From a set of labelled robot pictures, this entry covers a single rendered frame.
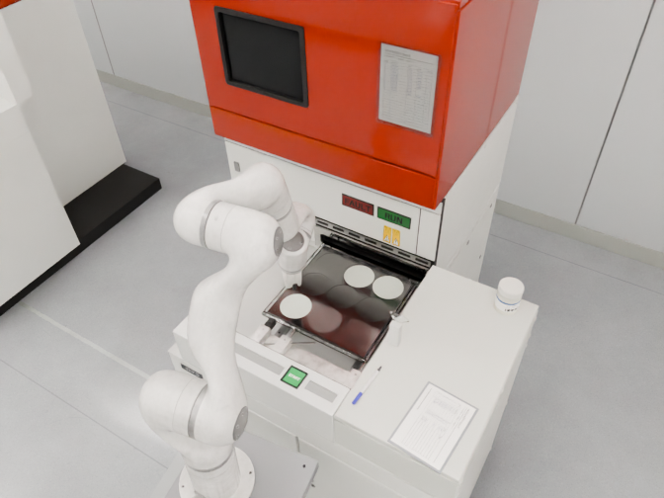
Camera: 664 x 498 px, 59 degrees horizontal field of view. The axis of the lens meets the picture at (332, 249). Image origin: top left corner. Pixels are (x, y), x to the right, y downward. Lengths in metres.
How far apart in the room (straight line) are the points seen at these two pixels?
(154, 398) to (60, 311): 2.12
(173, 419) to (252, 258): 0.38
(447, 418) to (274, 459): 0.46
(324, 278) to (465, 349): 0.53
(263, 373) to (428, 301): 0.54
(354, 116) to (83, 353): 1.98
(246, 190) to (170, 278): 2.13
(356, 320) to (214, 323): 0.73
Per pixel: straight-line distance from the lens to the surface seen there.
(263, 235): 1.12
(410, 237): 1.89
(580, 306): 3.25
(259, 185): 1.23
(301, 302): 1.88
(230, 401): 1.23
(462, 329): 1.76
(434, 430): 1.56
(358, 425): 1.56
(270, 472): 1.63
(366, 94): 1.60
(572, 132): 3.25
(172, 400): 1.27
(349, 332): 1.80
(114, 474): 2.74
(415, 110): 1.55
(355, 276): 1.95
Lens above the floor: 2.33
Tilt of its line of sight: 44 degrees down
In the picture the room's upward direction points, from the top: 2 degrees counter-clockwise
